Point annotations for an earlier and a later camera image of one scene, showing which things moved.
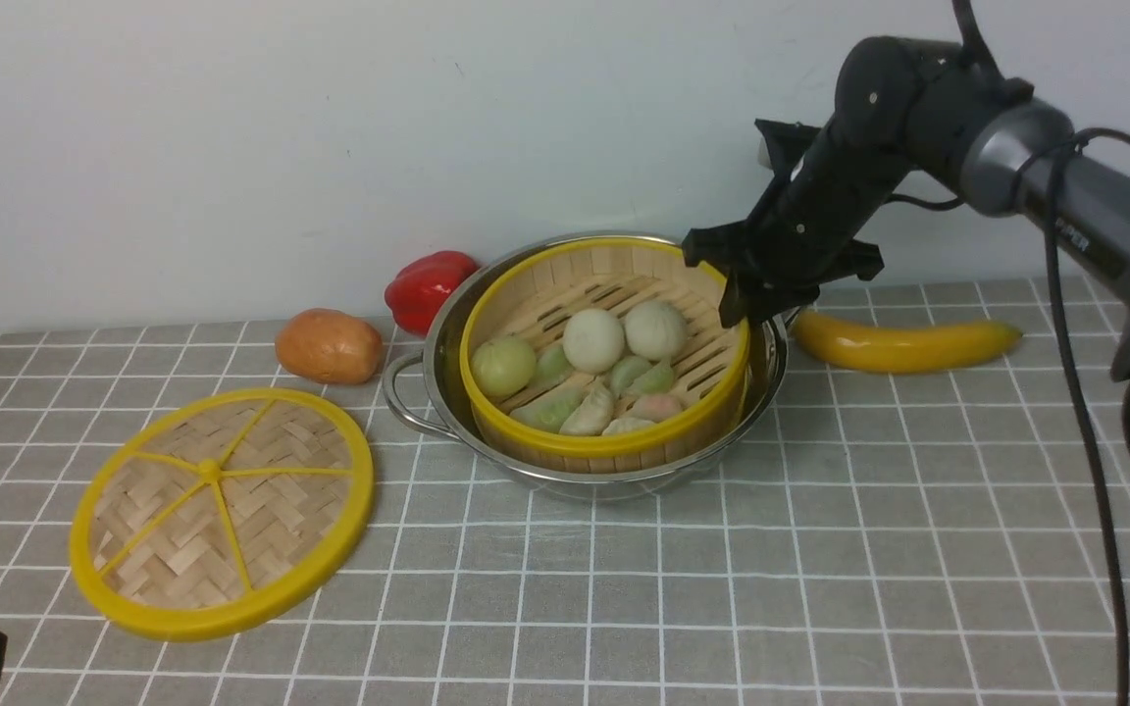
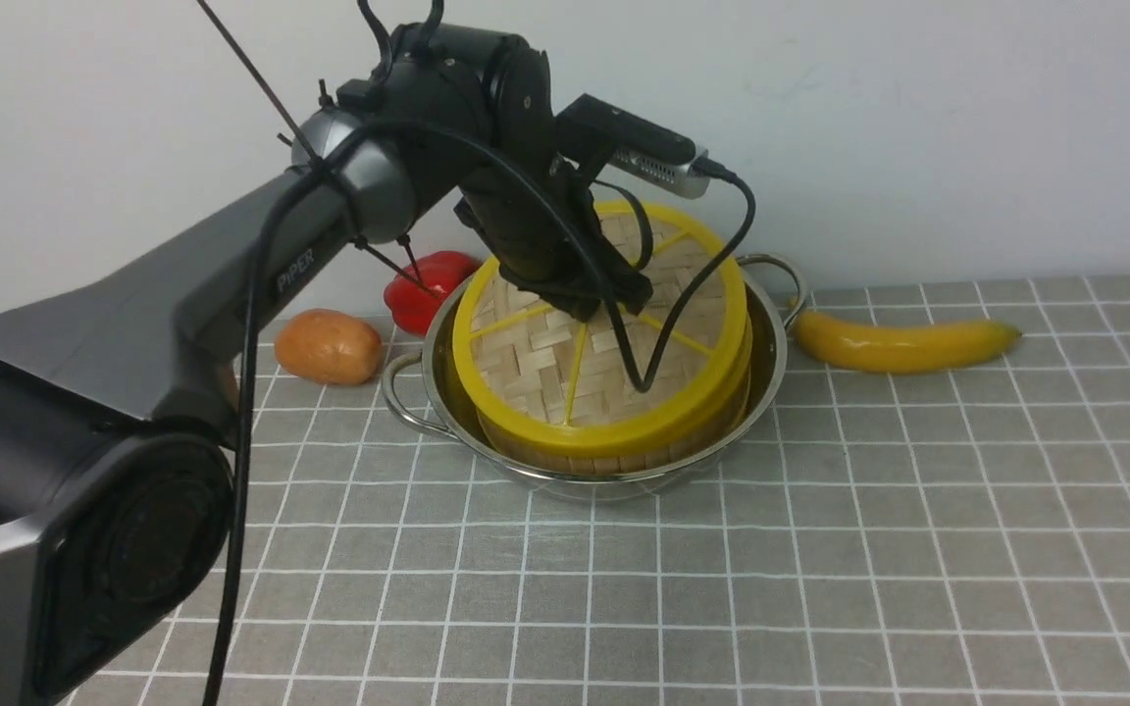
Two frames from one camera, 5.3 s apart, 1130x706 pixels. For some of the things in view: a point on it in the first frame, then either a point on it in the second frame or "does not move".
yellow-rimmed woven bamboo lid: [219, 512] -> [628, 379]
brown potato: [329, 346] does not move
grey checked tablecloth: [907, 538] does not move
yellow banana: [853, 344] does not move
